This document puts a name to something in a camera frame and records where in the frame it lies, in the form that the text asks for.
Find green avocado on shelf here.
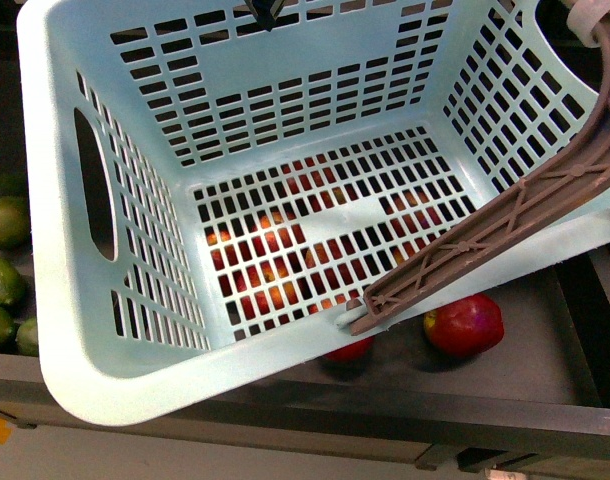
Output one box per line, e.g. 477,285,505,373
0,258,27,307

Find light blue plastic basket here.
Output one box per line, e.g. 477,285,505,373
17,1,610,426

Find white zip tie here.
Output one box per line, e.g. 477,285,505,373
563,0,610,48

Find brown basket handle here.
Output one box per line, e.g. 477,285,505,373
349,1,610,336

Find red apple front right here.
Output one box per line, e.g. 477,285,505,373
423,293,505,359

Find red apple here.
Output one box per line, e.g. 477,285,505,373
423,293,505,359
323,337,374,363

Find red apple front left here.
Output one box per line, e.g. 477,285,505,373
323,337,374,363

